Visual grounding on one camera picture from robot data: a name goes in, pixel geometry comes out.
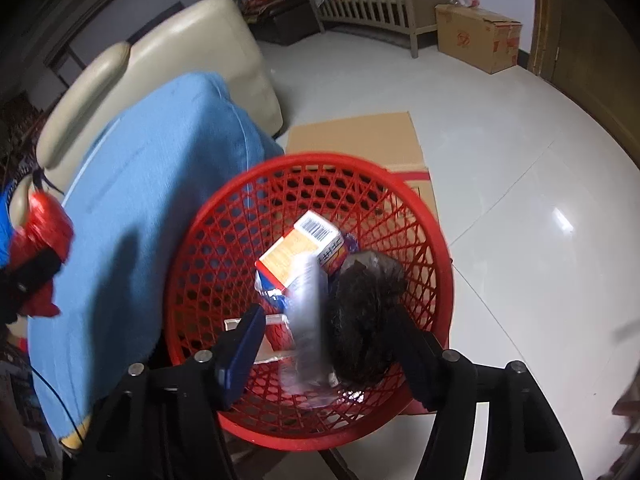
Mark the brown cardboard box red print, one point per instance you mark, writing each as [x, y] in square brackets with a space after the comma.
[470, 35]

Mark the wooden door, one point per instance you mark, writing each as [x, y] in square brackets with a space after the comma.
[590, 60]

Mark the flat brown cardboard box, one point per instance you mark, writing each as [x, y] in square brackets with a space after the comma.
[360, 135]

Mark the red plastic bag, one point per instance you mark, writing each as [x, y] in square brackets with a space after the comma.
[47, 220]

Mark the red mesh basket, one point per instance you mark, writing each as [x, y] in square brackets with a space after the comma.
[280, 435]

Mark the blue jacket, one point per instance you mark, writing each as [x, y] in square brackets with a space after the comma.
[4, 230]

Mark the clear blister pack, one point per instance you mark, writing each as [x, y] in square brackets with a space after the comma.
[307, 310]

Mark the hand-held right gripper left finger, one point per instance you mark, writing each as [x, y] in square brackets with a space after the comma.
[240, 360]

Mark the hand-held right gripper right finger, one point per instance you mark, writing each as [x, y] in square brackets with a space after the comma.
[420, 370]

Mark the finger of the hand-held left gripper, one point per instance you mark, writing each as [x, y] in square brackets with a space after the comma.
[35, 272]

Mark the wooden crib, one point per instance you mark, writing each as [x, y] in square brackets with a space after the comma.
[400, 10]

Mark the black plastic bag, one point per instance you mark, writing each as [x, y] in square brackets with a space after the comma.
[360, 320]

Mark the blue blanket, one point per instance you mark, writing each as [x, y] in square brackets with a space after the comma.
[125, 185]

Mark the yellow medicine box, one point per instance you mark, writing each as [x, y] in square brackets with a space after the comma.
[287, 255]

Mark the beige leather sofa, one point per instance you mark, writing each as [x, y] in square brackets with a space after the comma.
[225, 60]

